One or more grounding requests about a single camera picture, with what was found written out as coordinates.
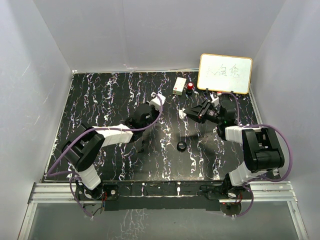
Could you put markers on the black round earbud case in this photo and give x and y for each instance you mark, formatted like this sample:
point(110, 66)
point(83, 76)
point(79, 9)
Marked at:
point(181, 146)

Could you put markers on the aluminium frame rail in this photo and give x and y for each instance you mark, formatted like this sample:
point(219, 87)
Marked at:
point(170, 210)

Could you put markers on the red capped small bottle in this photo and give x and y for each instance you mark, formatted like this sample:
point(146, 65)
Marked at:
point(189, 88)

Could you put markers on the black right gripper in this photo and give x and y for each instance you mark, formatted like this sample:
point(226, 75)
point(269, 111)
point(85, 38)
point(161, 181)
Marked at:
point(195, 111)

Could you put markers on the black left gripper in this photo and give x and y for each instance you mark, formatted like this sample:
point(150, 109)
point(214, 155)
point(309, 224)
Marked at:
point(156, 111)

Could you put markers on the yellow framed whiteboard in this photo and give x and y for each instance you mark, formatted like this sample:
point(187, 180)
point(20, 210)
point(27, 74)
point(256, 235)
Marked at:
point(223, 73)

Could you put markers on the green white cardboard box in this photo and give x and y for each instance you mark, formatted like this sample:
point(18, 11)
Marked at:
point(179, 86)

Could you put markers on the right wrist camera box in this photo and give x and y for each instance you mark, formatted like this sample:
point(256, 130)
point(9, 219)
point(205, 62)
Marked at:
point(215, 98)

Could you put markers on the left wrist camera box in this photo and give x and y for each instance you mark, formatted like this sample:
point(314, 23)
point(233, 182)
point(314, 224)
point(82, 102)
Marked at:
point(156, 100)

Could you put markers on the white earbud charging case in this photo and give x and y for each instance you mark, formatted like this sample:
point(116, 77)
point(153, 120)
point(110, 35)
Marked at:
point(182, 114)

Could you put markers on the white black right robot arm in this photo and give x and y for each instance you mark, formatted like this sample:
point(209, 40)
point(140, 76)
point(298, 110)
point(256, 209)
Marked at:
point(261, 148)

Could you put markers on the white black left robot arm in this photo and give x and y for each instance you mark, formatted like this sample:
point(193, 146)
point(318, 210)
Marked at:
point(83, 147)

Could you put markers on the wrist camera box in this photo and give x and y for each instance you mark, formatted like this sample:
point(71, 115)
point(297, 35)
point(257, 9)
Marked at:
point(156, 100)
point(215, 98)

